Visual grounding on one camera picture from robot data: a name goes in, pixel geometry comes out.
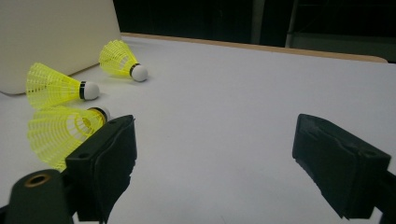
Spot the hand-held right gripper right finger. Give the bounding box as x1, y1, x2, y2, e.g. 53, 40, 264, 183
291, 113, 392, 220

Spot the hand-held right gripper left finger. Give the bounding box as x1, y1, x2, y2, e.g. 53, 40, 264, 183
64, 114, 138, 224

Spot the yellow plastic shuttlecock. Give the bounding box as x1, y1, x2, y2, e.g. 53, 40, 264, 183
25, 62, 101, 110
26, 105, 112, 173
98, 39, 149, 83

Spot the white plastic bin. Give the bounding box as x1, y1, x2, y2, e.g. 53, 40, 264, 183
0, 0, 122, 96

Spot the white table cover sheet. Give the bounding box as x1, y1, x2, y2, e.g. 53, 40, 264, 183
0, 35, 396, 224

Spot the wooden table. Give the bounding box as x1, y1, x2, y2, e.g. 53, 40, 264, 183
120, 32, 389, 64

